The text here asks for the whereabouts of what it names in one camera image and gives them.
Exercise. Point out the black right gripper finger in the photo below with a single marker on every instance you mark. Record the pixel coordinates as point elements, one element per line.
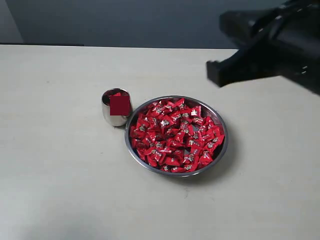
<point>231,70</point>

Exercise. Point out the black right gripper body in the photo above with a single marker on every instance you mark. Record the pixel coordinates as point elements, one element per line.
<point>288,47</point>

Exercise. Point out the round steel bowl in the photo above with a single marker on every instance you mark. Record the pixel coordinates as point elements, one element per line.
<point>208,111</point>

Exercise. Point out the small steel cup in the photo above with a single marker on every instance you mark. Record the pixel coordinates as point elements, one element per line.
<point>116,106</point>

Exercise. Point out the red wrapped candy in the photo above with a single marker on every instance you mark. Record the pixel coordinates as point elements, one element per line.
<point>205,159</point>
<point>172,161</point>
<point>140,129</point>
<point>155,155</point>

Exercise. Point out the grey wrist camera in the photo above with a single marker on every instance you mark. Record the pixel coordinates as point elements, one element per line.
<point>240,26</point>

